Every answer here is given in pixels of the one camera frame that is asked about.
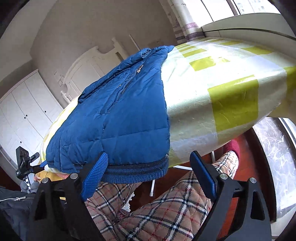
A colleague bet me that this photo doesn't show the white bed headboard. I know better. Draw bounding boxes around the white bed headboard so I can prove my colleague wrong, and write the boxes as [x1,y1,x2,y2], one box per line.
[60,37,126,103]

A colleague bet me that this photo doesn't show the dark framed window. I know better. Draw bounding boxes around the dark framed window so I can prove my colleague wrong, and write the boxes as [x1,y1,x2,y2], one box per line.
[201,0,278,24]

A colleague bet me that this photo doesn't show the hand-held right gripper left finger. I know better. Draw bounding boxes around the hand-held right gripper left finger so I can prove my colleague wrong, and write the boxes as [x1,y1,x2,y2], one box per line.
[26,152,109,241]

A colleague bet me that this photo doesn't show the black zipped jacket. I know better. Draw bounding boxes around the black zipped jacket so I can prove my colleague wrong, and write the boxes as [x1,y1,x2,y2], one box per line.
[0,186,67,241]

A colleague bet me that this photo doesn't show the white wall pipe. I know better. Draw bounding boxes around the white wall pipe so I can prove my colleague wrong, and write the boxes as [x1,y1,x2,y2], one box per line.
[129,34,140,52]

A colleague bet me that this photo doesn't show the person's left hand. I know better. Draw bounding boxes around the person's left hand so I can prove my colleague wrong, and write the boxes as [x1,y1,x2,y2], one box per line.
[20,175,41,193]

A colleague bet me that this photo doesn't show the white window sill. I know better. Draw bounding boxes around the white window sill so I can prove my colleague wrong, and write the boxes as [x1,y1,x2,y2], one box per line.
[201,13,296,39]

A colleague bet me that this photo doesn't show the yellow floral bedsheet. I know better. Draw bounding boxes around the yellow floral bedsheet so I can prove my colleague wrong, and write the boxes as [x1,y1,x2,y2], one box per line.
[35,170,70,183]

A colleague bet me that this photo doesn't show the silver patterned mat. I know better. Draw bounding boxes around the silver patterned mat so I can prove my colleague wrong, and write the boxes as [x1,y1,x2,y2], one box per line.
[252,117,296,223]

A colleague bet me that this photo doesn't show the yellow checked cloth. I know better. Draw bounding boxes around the yellow checked cloth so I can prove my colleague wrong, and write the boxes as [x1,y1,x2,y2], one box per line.
[39,37,296,174]

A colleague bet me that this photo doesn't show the printed beige curtain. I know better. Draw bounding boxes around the printed beige curtain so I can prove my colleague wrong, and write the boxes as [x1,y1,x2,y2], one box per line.
[162,0,208,44]

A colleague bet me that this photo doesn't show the white wardrobe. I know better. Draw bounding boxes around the white wardrobe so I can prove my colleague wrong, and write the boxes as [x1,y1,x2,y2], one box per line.
[0,69,63,160]

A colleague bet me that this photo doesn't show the plaid pants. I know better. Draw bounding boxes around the plaid pants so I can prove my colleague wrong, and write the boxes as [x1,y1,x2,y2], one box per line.
[84,151,240,241]

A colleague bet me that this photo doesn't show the dark red fuzzy sock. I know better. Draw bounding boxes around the dark red fuzzy sock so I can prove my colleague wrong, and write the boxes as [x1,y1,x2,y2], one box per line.
[221,139,241,155]

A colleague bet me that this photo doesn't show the blue quilted jacket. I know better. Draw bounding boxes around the blue quilted jacket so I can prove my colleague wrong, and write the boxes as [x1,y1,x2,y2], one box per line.
[46,45,175,184]

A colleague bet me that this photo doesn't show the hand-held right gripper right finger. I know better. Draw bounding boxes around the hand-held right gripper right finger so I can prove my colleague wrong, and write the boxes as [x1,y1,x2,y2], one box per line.
[190,151,272,241]

